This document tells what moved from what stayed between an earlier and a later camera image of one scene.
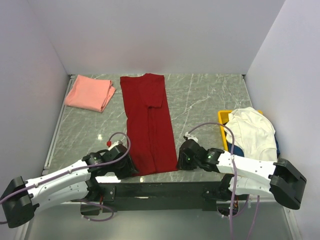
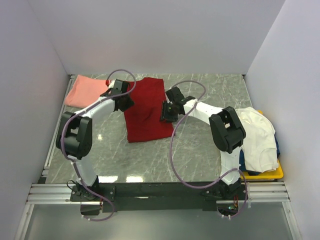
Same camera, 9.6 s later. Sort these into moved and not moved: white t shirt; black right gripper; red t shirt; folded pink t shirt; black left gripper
Moved: red t shirt; black right gripper; black left gripper
Not moved: white t shirt; folded pink t shirt
